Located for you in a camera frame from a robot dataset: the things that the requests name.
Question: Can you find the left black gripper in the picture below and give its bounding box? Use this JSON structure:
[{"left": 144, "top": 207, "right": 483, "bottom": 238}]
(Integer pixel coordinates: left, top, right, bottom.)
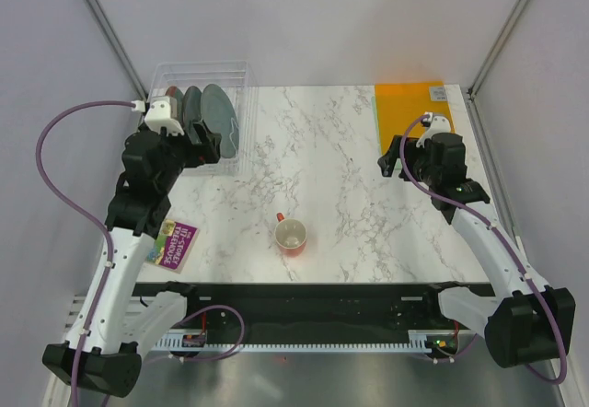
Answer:
[{"left": 156, "top": 118, "right": 220, "bottom": 192}]

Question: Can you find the purple treehouse book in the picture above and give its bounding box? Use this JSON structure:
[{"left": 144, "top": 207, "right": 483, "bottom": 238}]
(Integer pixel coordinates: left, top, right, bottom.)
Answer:
[{"left": 144, "top": 219, "right": 199, "bottom": 273}]

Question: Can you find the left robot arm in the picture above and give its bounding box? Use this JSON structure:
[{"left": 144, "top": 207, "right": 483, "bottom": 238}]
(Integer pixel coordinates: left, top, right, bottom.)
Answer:
[{"left": 42, "top": 124, "right": 219, "bottom": 398}]

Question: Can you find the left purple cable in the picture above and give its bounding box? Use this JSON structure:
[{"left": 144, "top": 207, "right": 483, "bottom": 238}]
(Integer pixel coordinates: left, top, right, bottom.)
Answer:
[{"left": 35, "top": 100, "right": 148, "bottom": 407}]

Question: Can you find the red teal floral plate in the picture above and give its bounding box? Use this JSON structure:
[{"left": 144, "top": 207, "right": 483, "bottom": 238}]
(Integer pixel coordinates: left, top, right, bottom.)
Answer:
[{"left": 165, "top": 86, "right": 184, "bottom": 122}]

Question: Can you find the grey-green plate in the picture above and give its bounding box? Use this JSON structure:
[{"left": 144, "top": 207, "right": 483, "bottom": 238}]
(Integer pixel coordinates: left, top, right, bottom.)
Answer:
[{"left": 201, "top": 84, "right": 239, "bottom": 158}]

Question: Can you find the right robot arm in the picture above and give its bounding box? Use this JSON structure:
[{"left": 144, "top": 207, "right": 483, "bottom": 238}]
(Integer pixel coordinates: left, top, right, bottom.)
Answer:
[{"left": 378, "top": 133, "right": 576, "bottom": 368}]

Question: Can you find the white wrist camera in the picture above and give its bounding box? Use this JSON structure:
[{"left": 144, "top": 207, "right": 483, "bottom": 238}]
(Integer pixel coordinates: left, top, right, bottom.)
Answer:
[
  {"left": 132, "top": 96, "right": 184, "bottom": 136},
  {"left": 416, "top": 112, "right": 452, "bottom": 147}
]

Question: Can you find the white cable duct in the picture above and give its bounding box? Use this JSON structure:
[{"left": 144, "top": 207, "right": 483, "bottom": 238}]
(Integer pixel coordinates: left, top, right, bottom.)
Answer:
[{"left": 152, "top": 330, "right": 471, "bottom": 356}]

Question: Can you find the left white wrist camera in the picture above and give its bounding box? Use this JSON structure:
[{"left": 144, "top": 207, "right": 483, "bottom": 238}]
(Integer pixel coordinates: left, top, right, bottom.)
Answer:
[{"left": 132, "top": 96, "right": 184, "bottom": 136}]

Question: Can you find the orange cutting board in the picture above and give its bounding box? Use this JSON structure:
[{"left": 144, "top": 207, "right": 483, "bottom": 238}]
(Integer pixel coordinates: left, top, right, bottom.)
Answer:
[{"left": 375, "top": 81, "right": 455, "bottom": 155}]

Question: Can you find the white wire dish rack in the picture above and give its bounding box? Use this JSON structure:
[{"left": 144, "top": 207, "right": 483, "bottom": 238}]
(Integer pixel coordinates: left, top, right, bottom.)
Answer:
[{"left": 149, "top": 61, "right": 259, "bottom": 176}]

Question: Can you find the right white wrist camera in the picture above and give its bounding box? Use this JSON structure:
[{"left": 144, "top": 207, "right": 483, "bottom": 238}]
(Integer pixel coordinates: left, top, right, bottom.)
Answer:
[{"left": 416, "top": 112, "right": 452, "bottom": 147}]

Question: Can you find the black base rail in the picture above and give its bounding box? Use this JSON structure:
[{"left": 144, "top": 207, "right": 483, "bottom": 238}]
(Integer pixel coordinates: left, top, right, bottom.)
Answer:
[{"left": 131, "top": 280, "right": 496, "bottom": 346}]

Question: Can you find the teal glazed plate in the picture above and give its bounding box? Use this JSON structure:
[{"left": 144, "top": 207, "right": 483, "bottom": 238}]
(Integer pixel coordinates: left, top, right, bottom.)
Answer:
[{"left": 181, "top": 86, "right": 202, "bottom": 127}]

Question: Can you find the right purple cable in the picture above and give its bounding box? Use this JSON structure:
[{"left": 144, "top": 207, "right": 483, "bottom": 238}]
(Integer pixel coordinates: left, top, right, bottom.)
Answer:
[{"left": 398, "top": 112, "right": 568, "bottom": 385}]

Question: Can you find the purple cable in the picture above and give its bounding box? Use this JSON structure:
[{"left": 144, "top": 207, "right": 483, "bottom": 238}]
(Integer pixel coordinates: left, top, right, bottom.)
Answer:
[
  {"left": 398, "top": 112, "right": 568, "bottom": 385},
  {"left": 35, "top": 100, "right": 148, "bottom": 407}
]

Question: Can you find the orange mug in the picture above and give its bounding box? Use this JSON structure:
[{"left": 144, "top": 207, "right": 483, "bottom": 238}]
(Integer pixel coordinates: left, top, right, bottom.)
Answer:
[{"left": 274, "top": 213, "right": 307, "bottom": 257}]

